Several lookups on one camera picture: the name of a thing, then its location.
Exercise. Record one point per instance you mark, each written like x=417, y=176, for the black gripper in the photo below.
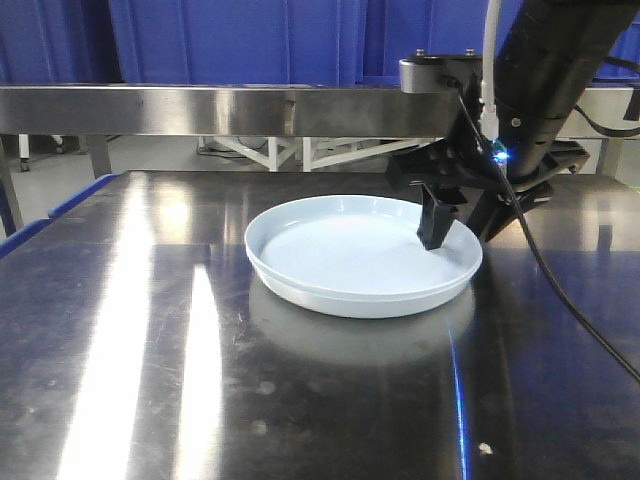
x=527, y=148

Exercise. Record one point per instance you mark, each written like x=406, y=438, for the light blue plate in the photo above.
x=360, y=305
x=359, y=247

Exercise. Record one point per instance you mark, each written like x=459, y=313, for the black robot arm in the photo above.
x=512, y=101

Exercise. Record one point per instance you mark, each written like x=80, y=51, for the stainless steel shelf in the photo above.
x=265, y=111

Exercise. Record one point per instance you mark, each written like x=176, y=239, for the blue crate upper right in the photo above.
x=396, y=29

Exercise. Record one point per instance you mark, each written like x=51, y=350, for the blue crate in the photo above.
x=396, y=29
x=57, y=42
x=240, y=42

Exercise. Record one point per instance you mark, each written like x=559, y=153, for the blue crate upper middle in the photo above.
x=240, y=42

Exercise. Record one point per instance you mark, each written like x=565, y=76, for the blue crate upper left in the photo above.
x=57, y=42

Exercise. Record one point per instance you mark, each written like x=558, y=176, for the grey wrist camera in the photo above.
x=421, y=73

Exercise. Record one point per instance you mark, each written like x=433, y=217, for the white frame table background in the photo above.
x=312, y=153

